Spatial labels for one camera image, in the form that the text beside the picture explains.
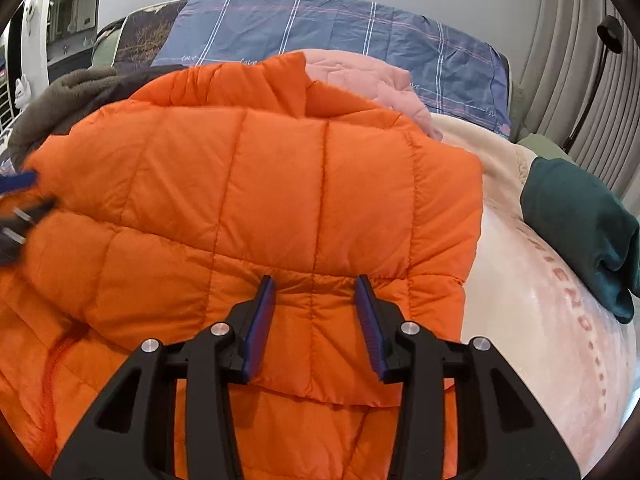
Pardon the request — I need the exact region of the cream printed blanket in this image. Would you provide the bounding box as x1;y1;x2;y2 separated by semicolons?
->
430;112;632;480

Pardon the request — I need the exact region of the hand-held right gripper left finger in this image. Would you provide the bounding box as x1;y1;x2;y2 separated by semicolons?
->
51;275;277;480

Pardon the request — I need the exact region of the grey-brown fleece garment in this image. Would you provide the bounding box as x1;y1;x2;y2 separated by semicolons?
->
7;66;131;166

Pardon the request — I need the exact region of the orange puffer jacket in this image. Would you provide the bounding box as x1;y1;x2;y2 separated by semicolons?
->
0;52;485;480

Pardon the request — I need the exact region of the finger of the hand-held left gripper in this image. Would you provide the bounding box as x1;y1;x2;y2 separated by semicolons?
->
0;169;40;198
0;199;58;267

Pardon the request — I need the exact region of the olive green cushion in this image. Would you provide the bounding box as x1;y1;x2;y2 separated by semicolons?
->
517;132;576;163

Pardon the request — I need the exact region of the dark green garment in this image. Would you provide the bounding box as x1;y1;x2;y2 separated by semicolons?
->
520;157;640;324

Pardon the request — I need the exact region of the white cabinet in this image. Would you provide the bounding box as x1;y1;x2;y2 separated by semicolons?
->
0;0;107;128

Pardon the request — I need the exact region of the blue plaid bedsheet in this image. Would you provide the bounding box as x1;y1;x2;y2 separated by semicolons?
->
150;0;512;138

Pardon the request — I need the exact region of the pink garment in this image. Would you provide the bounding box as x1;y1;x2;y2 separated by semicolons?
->
302;49;446;141

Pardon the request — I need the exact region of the beige curtain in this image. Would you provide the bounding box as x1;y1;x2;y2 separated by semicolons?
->
515;0;640;201

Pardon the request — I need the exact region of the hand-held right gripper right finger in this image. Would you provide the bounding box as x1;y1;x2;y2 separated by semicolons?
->
354;274;583;480

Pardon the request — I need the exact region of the black garment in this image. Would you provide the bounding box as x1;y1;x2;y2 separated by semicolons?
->
100;64;188;106

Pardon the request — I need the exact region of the dark printed pillow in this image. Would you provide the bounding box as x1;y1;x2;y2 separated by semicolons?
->
112;0;188;68

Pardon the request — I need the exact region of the black round curtain hook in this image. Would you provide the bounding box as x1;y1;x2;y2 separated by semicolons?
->
597;15;623;53

